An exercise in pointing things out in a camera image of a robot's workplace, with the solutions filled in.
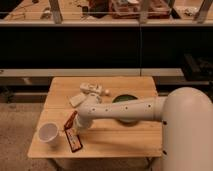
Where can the wooden table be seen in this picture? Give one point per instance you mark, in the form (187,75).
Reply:
(106,138)

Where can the white rectangular sponge block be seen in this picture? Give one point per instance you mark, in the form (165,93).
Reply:
(77,99)

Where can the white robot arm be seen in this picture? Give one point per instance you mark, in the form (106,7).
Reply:
(186,115)

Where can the green bowl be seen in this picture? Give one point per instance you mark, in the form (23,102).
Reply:
(125,97)

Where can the long workbench shelf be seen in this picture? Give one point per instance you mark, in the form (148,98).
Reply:
(139,13)

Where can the dark rectangular eraser bar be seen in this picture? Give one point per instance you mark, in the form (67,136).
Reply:
(74,140)

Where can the white paper cup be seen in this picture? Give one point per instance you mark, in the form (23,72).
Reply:
(48,133)

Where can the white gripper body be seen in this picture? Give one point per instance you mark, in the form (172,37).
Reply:
(81,124)

